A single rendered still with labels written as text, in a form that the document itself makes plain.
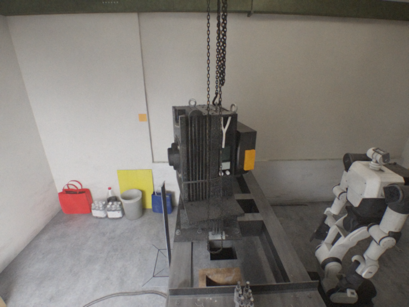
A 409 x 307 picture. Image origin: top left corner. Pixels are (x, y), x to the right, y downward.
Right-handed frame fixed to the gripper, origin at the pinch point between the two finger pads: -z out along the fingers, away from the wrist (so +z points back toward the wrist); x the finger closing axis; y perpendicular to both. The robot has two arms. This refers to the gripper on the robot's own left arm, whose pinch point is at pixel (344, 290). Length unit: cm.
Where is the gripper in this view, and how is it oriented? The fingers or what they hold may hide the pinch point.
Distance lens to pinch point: 182.3
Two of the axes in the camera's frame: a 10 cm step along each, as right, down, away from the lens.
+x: -9.8, -2.2, 0.1
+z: 2.0, -9.0, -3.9
